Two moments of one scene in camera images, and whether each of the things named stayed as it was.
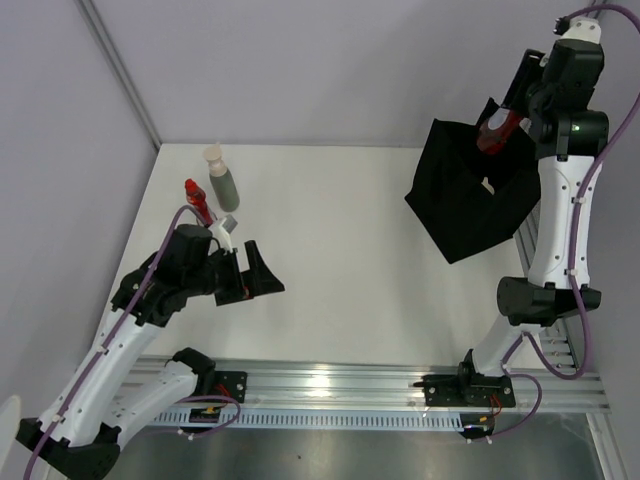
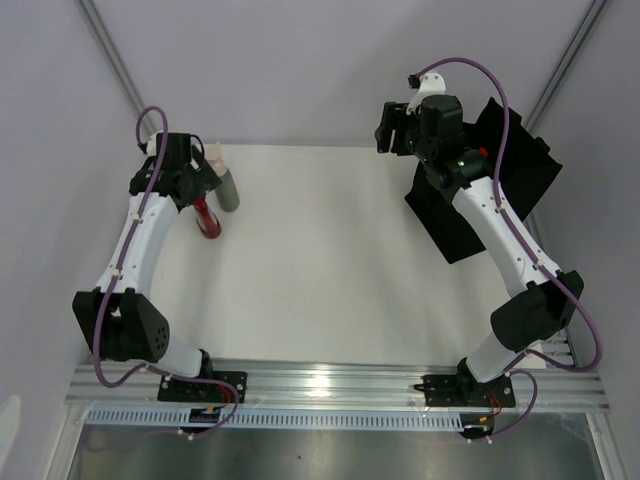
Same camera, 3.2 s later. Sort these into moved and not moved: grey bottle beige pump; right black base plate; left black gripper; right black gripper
Moved: left black gripper; right black gripper
Not moved: grey bottle beige pump; right black base plate
